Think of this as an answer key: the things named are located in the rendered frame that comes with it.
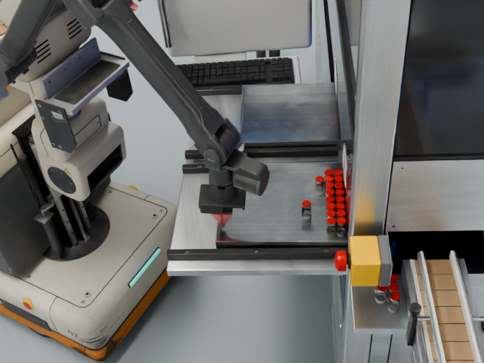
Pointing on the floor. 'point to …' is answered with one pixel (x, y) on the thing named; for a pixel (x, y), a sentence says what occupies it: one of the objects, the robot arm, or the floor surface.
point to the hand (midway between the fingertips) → (222, 222)
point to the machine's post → (374, 136)
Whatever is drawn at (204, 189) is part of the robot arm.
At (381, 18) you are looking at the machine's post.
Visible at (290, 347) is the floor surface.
